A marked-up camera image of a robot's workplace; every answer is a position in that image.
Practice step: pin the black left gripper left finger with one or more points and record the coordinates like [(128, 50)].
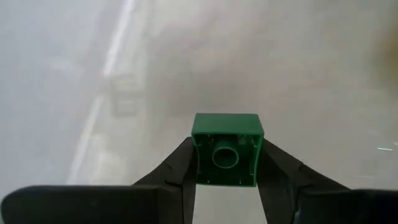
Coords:
[(161, 202)]

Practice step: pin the green square lego brick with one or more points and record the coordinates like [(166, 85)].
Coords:
[(227, 124)]

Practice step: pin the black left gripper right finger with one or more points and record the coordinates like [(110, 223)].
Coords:
[(295, 202)]

